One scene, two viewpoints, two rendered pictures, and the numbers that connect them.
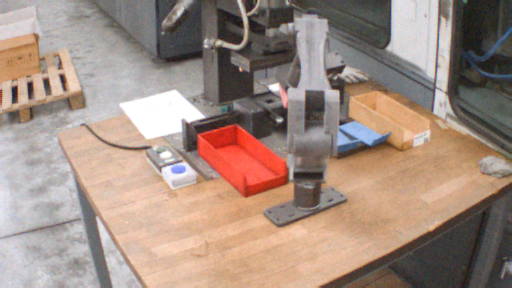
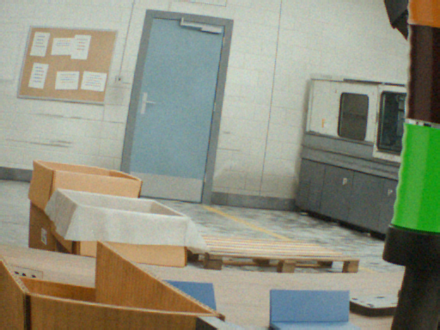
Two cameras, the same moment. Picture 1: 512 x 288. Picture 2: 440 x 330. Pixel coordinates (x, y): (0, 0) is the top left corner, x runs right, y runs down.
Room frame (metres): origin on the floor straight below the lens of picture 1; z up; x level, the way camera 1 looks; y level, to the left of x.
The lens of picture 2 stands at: (2.16, -0.22, 1.08)
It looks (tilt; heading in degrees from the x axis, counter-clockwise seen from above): 3 degrees down; 188
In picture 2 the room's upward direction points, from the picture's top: 7 degrees clockwise
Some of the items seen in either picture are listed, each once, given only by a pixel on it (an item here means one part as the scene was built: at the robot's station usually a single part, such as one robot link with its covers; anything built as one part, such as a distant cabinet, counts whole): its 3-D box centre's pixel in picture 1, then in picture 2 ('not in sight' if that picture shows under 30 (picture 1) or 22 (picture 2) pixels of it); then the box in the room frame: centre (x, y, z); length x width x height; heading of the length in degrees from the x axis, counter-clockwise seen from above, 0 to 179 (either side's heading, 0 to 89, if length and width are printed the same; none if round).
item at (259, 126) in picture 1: (272, 114); not in sight; (1.58, -0.05, 0.94); 0.20 x 0.10 x 0.07; 121
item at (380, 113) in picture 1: (389, 120); (63, 314); (1.56, -0.40, 0.93); 0.25 x 0.13 x 0.08; 31
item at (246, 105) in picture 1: (272, 100); not in sight; (1.58, -0.05, 0.98); 0.20 x 0.10 x 0.01; 121
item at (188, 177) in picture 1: (179, 179); not in sight; (1.28, 0.19, 0.90); 0.07 x 0.07 x 0.06; 31
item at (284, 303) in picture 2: (335, 135); (338, 324); (1.46, -0.22, 0.93); 0.15 x 0.07 x 0.03; 23
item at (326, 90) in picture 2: not in sight; (390, 122); (-8.87, 0.08, 1.24); 2.95 x 0.98 x 0.90; 27
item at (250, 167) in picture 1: (240, 158); not in sight; (1.34, 0.04, 0.93); 0.25 x 0.12 x 0.06; 31
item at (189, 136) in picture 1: (194, 132); not in sight; (1.46, 0.16, 0.95); 0.06 x 0.03 x 0.09; 121
